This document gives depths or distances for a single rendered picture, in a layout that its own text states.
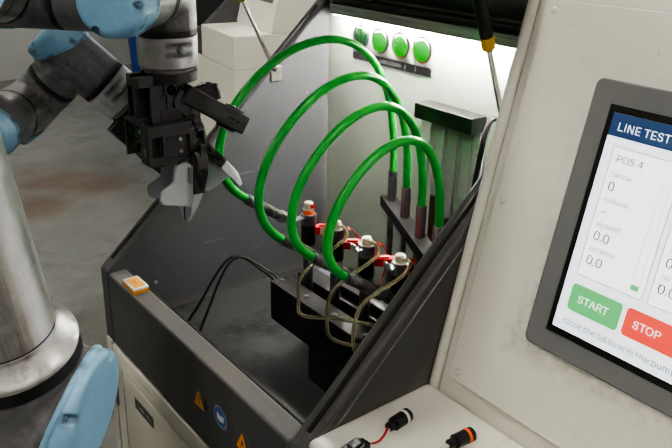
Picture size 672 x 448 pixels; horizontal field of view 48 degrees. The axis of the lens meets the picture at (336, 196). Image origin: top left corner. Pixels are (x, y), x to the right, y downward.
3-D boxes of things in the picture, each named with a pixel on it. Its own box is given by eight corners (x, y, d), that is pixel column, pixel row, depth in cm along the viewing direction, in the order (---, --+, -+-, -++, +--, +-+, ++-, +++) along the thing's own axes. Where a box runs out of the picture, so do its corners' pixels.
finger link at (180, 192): (155, 228, 101) (151, 163, 98) (195, 218, 105) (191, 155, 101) (166, 235, 99) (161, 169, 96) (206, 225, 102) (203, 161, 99)
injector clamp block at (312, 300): (270, 349, 145) (270, 279, 139) (312, 333, 150) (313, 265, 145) (389, 444, 120) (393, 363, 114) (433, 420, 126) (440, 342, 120)
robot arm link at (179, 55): (180, 28, 99) (210, 36, 93) (181, 62, 101) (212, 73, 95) (125, 32, 95) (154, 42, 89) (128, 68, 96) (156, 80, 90)
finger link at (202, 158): (181, 188, 102) (177, 126, 99) (192, 185, 103) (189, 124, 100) (197, 198, 99) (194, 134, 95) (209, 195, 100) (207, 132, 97)
